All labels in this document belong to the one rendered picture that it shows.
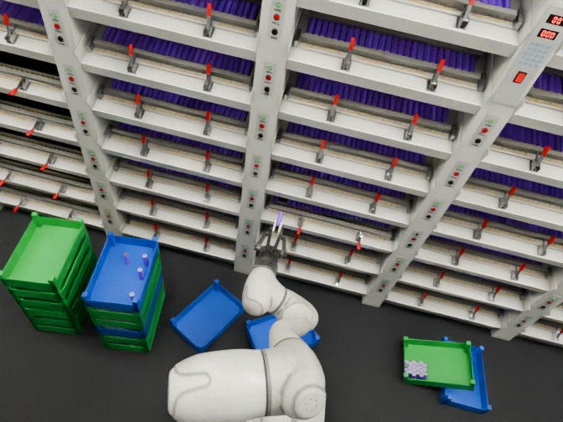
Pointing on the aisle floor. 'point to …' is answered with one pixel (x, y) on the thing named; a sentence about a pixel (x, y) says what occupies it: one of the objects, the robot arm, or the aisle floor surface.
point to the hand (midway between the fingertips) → (276, 229)
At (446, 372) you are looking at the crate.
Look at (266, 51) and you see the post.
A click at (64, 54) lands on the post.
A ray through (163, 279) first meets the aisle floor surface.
